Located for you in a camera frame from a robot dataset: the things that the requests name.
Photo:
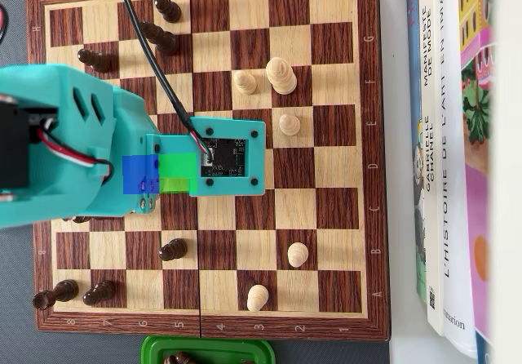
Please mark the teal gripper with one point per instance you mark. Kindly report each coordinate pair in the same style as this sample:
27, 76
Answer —
131, 135

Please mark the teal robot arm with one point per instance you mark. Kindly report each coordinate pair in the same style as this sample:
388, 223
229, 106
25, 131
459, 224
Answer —
61, 86

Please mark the tall dark wooden chess piece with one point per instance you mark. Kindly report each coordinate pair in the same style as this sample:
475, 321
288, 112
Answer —
55, 294
159, 36

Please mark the tall light wooden chess piece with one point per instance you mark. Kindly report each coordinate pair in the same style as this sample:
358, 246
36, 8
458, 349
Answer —
280, 76

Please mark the dark wooden pawn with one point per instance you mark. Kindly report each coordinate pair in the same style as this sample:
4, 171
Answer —
94, 60
99, 292
173, 249
167, 8

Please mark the light wooden pawn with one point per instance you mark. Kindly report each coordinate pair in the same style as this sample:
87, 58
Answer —
244, 82
257, 296
289, 124
297, 254

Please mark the wooden chessboard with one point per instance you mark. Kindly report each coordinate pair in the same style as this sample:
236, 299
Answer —
293, 209

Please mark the green plastic container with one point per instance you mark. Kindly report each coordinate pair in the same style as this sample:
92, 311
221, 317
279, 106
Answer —
155, 347

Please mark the blue children's picture book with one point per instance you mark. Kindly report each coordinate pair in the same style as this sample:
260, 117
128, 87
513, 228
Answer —
412, 94

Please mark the white Gabrielle Chanel book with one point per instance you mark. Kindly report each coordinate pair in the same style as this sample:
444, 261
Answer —
428, 98

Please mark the white art history book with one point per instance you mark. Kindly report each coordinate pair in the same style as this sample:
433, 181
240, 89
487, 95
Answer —
452, 176

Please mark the colourful illustrated book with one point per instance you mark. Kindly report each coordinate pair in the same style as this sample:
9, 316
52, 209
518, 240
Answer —
475, 201

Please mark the teal camera mount with circuit board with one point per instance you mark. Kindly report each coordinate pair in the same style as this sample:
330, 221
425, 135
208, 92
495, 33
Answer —
228, 125

